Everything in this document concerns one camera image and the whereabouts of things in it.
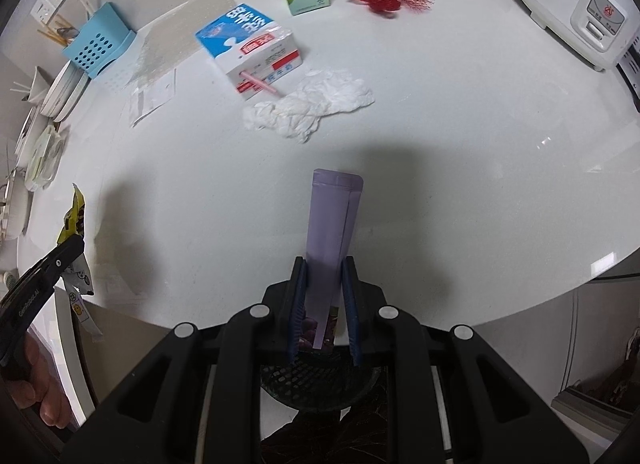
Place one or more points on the clear food container green lid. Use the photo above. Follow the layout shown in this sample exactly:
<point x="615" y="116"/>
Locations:
<point x="43" y="163"/>

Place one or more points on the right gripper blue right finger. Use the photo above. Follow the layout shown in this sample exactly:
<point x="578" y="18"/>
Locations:
<point x="350" y="285"/>

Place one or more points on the white tissue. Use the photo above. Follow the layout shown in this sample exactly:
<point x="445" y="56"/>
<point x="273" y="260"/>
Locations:
<point x="320" y="94"/>

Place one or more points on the white microwave oven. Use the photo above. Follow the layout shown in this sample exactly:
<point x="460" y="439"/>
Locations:
<point x="629" y="67"/>

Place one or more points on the white rice cooker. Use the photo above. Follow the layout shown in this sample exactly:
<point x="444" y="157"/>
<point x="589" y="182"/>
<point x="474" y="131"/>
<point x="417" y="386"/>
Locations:
<point x="601" y="31"/>

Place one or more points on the black mesh trash bin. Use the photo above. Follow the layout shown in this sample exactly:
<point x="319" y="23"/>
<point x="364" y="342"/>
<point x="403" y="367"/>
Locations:
<point x="319" y="380"/>

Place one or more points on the person's left hand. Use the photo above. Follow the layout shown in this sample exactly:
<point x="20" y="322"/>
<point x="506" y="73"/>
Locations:
<point x="41" y="387"/>

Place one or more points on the wooden chopsticks bundle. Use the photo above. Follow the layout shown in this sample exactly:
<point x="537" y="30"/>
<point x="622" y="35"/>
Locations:
<point x="59" y="30"/>

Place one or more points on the bubble wrap sheet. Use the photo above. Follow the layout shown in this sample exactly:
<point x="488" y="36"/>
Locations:
<point x="161" y="45"/>

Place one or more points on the stacked white plates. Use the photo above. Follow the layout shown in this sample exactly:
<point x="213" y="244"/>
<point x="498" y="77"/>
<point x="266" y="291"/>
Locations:
<point x="64" y="93"/>

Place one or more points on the purple sachet wrapper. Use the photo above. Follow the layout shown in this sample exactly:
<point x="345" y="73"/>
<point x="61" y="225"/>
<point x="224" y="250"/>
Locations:
<point x="335" y="198"/>

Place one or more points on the small clear plastic bag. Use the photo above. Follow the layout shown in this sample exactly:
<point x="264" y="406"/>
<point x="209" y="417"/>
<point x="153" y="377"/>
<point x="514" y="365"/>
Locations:
<point x="147" y="99"/>

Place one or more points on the blue white milk carton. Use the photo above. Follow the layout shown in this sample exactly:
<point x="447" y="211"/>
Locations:
<point x="251" y="49"/>

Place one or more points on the yellow silver snack bag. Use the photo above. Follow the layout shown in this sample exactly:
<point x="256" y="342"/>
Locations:
<point x="76" y="275"/>

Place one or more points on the blue utensil holder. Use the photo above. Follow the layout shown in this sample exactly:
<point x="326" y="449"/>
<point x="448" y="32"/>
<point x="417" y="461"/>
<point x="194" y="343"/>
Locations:
<point x="100" y="41"/>

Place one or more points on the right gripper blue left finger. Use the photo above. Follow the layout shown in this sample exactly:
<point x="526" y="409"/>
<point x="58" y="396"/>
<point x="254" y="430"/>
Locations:
<point x="297" y="315"/>

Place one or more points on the glass bowl at edge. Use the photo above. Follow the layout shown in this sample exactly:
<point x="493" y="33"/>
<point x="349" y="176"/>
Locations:
<point x="16" y="202"/>

